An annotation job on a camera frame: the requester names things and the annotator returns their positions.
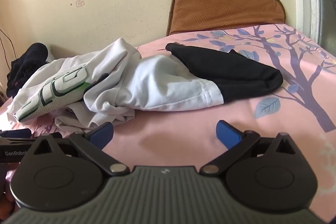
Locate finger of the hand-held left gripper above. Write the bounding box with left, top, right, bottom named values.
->
left=0, top=128, right=40, bottom=146

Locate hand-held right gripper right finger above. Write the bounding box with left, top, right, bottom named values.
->
left=201, top=120, right=302, bottom=176

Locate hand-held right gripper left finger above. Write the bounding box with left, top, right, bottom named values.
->
left=22, top=122, right=130, bottom=176

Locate white printed t-shirt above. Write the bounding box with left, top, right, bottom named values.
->
left=7, top=38, right=143, bottom=132

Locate white garment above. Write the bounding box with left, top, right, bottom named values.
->
left=84, top=55, right=225, bottom=115

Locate dark clothes pile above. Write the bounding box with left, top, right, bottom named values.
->
left=6, top=42, right=50, bottom=98

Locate person's left hand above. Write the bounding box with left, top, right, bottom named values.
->
left=0, top=186, right=15, bottom=216

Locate pink floral bed sheet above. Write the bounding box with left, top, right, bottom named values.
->
left=0, top=23, right=336, bottom=224

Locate black garment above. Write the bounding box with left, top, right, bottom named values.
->
left=165, top=43, right=284, bottom=104

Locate brown cushion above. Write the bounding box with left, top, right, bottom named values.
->
left=166, top=0, right=286, bottom=37

